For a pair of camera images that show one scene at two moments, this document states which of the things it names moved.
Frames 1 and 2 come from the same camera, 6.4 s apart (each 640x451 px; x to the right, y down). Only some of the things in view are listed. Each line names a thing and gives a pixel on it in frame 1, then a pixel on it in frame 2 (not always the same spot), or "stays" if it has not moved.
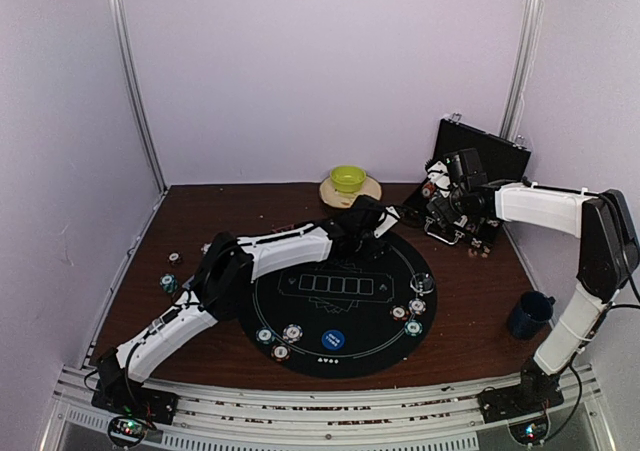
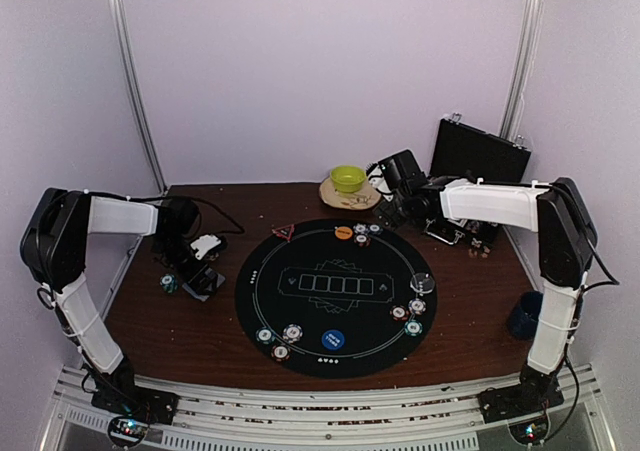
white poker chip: (292, 332) stays
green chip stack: (169, 283) stays
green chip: (413, 327) stays
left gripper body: (374, 252) to (175, 258)
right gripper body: (438, 205) to (386, 214)
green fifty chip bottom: (265, 336) stays
